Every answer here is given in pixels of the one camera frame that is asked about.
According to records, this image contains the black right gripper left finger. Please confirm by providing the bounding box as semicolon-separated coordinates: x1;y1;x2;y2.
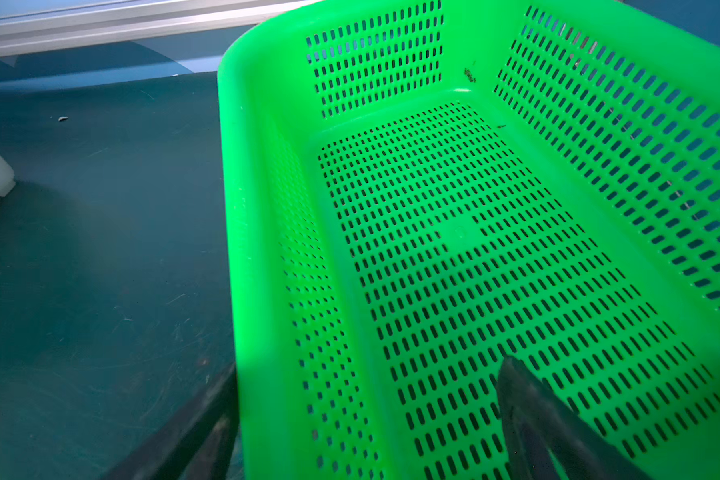
103;363;240;479

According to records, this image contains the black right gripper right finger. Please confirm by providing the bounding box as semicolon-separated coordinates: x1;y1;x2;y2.
496;356;649;479

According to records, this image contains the aluminium back frame rail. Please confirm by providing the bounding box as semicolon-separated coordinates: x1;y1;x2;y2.
0;1;309;57

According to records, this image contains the green perforated plastic basket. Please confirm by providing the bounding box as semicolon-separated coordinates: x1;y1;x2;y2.
218;1;720;479

